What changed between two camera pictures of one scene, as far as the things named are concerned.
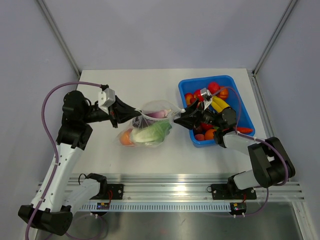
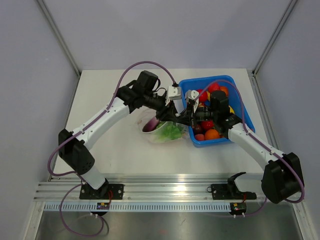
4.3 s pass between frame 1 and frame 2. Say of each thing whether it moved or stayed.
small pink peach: stayed
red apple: stayed
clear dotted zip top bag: moved
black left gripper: moved
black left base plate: stayed
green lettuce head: moved
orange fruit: stayed
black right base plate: stayed
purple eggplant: moved
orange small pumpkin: stayed
